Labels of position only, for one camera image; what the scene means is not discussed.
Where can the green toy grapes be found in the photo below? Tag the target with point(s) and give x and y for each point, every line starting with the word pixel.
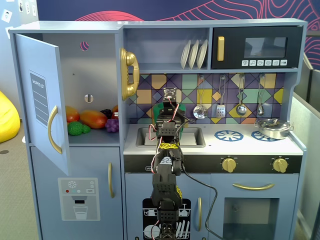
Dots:
pixel 76 128

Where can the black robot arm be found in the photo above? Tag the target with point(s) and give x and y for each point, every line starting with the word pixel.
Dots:
pixel 165 185

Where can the small orange red mango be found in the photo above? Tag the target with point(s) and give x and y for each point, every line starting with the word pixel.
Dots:
pixel 72 114

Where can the small wrist camera board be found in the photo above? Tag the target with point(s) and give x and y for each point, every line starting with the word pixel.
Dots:
pixel 170 93

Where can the grey desk divider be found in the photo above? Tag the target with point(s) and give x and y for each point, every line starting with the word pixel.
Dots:
pixel 306 150

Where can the white toy plate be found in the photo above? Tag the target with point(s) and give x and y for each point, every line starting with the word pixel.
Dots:
pixel 193 55
pixel 185 56
pixel 202 53

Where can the green toy container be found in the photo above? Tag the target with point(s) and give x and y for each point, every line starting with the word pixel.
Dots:
pixel 156 111

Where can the gold toy telephone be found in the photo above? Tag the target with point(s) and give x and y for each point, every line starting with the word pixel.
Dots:
pixel 131 75

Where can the steel toy spoon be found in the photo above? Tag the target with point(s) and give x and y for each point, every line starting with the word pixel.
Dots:
pixel 260 110

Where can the white photo card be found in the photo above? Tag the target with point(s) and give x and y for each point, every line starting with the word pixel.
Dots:
pixel 34 10
pixel 6 15
pixel 27 8
pixel 21 5

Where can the blue wooden toy kitchen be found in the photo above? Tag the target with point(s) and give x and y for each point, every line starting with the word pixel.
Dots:
pixel 175 25

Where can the blue shopping list fridge door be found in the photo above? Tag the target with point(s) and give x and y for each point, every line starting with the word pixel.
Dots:
pixel 27 100

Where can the steel toy ladle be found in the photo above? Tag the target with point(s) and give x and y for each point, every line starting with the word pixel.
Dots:
pixel 241 110

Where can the gold stove knob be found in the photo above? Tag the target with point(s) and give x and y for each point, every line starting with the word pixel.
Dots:
pixel 228 165
pixel 280 165

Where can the steel toy pot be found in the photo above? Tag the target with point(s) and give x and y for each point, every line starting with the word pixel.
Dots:
pixel 272 132

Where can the purple toy grapes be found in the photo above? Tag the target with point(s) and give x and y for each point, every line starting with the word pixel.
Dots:
pixel 112 125

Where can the orange red toy fruit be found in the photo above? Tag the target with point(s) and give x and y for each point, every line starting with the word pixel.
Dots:
pixel 115 112

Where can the steel toy skimmer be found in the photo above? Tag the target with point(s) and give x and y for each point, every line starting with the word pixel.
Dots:
pixel 200 112

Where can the grey toy sink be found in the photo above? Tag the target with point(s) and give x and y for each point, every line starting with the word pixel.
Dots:
pixel 147 136

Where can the large orange red mango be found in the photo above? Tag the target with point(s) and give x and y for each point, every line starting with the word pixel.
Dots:
pixel 93 119

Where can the steel toy spatula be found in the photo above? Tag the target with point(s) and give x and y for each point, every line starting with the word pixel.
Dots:
pixel 220 111

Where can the yellow beanbag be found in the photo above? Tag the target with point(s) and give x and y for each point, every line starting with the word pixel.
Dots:
pixel 8 120

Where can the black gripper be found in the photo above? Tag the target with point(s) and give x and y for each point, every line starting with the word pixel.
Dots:
pixel 168 113

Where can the dark toy blackberries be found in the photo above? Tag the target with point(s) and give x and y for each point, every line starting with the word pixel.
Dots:
pixel 107 113

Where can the black toy microwave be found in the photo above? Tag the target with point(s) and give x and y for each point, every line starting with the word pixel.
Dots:
pixel 232 45

